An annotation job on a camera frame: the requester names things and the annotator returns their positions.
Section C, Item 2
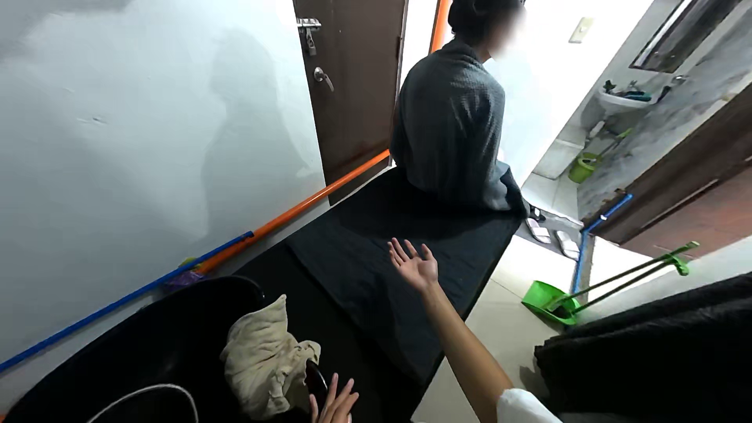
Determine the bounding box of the person's right hand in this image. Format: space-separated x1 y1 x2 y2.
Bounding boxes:
387 237 439 293

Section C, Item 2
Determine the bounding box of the white light switch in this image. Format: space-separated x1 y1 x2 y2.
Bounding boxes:
569 17 595 44

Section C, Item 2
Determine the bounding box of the dark brown door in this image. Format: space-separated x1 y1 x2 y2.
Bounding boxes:
293 0 409 206

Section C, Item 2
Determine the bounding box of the long orange pipe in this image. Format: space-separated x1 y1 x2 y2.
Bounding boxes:
194 149 391 276

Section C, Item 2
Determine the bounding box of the cream crumpled cloth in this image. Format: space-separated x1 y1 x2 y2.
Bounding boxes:
220 294 322 421

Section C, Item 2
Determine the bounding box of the light coloured slipper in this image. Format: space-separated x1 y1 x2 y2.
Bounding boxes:
556 230 580 261
525 217 552 244

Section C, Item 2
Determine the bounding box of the purple plastic bag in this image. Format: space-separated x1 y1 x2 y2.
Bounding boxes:
165 269 205 293

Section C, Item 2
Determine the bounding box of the large black basin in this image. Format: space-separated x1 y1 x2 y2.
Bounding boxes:
3 275 329 423

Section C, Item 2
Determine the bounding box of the thin white hose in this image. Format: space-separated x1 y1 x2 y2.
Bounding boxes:
87 383 201 423

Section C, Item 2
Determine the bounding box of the white sink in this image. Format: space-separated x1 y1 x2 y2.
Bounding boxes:
597 89 658 116

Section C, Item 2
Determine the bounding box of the dark grey doormat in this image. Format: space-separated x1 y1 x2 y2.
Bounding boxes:
516 206 585 261

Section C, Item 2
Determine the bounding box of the person's left hand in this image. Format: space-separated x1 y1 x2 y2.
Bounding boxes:
309 372 360 423

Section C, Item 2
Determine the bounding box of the black covered furniture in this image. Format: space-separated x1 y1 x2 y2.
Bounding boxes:
534 272 752 423

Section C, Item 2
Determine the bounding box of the green long-handled dustpan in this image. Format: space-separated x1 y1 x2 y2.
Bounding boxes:
521 241 701 327

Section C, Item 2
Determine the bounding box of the dark framed mirror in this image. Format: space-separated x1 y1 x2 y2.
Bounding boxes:
630 0 741 74

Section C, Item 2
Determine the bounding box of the blue wall pipe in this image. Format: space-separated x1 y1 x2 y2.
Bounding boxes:
571 193 633 295

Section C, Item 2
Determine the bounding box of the reddish brown door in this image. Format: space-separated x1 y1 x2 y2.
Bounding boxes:
587 82 752 259

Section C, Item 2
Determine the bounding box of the black massage bed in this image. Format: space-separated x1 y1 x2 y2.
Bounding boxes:
233 166 525 423

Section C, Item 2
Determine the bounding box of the person's right forearm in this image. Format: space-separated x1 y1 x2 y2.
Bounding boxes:
421 283 564 423

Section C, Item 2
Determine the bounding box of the green bucket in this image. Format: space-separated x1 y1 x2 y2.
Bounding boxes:
568 152 598 184

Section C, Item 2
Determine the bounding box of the black bed sheet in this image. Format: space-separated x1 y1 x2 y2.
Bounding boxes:
286 166 525 386

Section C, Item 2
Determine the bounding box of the long blue pole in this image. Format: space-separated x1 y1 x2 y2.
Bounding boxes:
0 231 255 374

